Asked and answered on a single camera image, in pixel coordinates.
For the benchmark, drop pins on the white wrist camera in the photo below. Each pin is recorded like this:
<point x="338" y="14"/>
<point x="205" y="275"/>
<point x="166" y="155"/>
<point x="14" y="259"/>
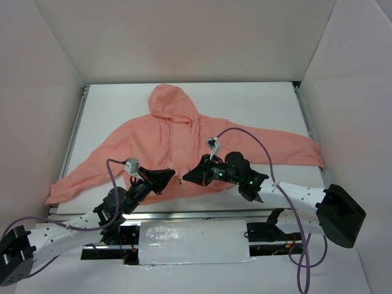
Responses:
<point x="214" y="145"/>
<point x="131" y="166"/>

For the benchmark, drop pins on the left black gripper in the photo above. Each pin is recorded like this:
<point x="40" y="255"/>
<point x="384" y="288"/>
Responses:
<point x="150" y="179"/>

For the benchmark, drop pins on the white foil covered panel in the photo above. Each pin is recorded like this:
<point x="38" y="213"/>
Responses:
<point x="193" y="242"/>

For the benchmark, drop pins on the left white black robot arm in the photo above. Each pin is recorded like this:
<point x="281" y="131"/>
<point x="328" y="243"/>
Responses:
<point x="23" y="251"/>

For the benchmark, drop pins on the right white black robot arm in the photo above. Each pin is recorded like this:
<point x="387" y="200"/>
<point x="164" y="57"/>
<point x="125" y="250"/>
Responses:
<point x="339" y="216"/>

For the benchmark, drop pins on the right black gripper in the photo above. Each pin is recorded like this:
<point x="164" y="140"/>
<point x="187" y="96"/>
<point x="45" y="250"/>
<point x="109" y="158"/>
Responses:
<point x="205" y="171"/>

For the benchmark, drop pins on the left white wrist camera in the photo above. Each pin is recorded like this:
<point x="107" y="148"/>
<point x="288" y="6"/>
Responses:
<point x="131" y="166"/>

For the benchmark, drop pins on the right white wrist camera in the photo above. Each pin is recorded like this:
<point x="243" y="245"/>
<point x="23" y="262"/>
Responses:
<point x="214" y="145"/>

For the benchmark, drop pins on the salmon pink hooded jacket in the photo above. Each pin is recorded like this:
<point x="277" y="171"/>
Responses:
<point x="173" y="135"/>

